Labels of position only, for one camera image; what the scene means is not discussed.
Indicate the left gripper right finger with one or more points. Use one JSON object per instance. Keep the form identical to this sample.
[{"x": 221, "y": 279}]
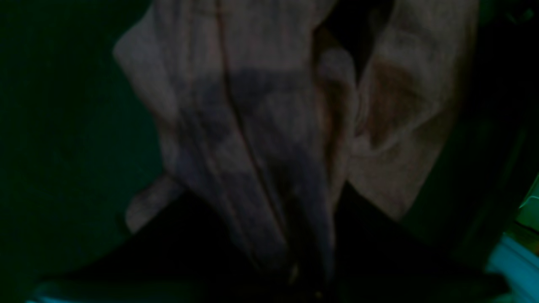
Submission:
[{"x": 378, "y": 261}]

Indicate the red long-sleeve T-shirt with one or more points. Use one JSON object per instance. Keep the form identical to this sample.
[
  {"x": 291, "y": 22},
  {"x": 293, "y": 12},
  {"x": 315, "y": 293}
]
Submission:
[{"x": 267, "y": 108}]

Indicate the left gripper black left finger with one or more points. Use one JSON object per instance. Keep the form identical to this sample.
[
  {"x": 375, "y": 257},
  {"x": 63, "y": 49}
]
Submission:
[{"x": 184, "y": 255}]

